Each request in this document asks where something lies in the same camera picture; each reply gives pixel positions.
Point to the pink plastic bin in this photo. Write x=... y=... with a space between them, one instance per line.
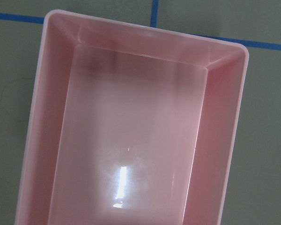
x=129 y=125

